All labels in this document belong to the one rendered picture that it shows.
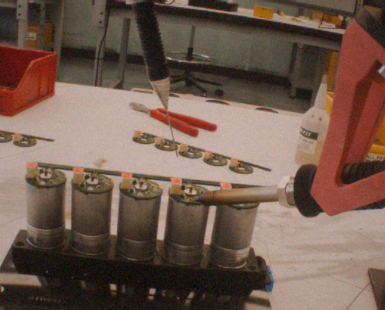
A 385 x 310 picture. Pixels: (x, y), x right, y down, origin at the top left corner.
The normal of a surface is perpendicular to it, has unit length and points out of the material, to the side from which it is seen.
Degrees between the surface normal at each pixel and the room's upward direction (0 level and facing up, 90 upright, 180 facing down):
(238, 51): 90
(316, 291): 0
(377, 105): 87
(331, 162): 98
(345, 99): 108
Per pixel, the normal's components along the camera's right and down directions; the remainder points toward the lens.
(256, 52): -0.09, 0.34
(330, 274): 0.13, -0.93
